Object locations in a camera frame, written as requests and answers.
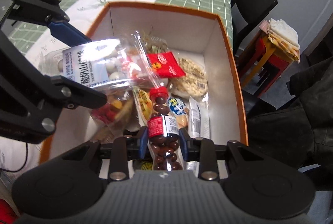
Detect white deer table runner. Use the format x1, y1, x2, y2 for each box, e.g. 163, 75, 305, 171
1, 0, 157, 171

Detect black chair right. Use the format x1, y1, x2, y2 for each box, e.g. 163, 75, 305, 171
230, 0, 278, 54

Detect dark jacket on chair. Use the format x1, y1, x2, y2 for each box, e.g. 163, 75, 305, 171
247, 58, 332, 191

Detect chocolate bean cola bottle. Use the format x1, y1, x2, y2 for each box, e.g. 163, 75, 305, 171
147, 87, 183, 172

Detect peanut snack bag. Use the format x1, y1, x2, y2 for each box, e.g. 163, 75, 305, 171
171, 57, 208, 99

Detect stool with folded cloths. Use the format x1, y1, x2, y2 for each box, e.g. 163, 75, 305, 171
236, 18, 300, 97

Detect green bean snack bag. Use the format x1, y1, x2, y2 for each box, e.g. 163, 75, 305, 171
140, 31, 169, 54

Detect orange cardboard box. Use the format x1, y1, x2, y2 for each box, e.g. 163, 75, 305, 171
38, 1, 248, 163

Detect red snack bag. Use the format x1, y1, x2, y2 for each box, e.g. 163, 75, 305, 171
147, 51, 186, 79

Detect clear yogurt ball bag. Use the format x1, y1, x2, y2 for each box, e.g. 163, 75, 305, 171
38, 31, 168, 94

